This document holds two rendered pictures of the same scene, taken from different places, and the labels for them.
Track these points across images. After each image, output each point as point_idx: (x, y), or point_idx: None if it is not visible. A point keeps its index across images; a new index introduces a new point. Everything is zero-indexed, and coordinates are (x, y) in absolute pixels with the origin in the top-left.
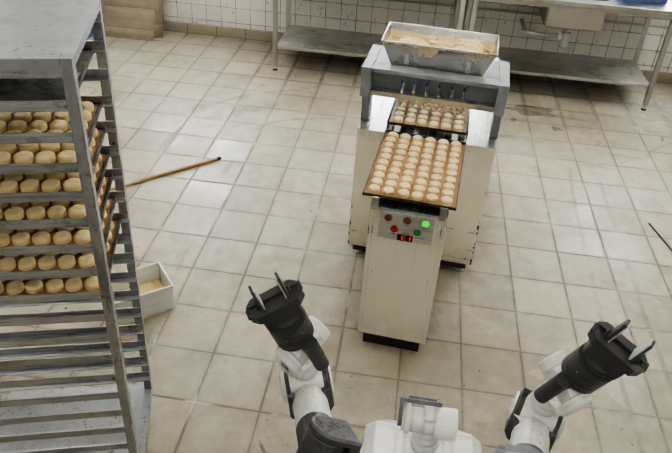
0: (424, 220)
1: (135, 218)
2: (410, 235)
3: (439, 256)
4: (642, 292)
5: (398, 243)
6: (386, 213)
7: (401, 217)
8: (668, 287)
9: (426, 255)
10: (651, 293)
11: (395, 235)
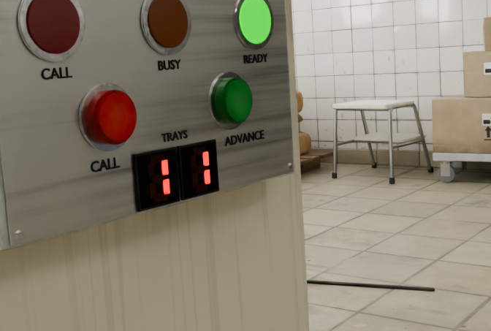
0: None
1: None
2: (201, 139)
3: (302, 248)
4: (327, 329)
5: (121, 268)
6: None
7: (130, 1)
8: (333, 307)
9: (259, 273)
10: (336, 323)
11: (123, 177)
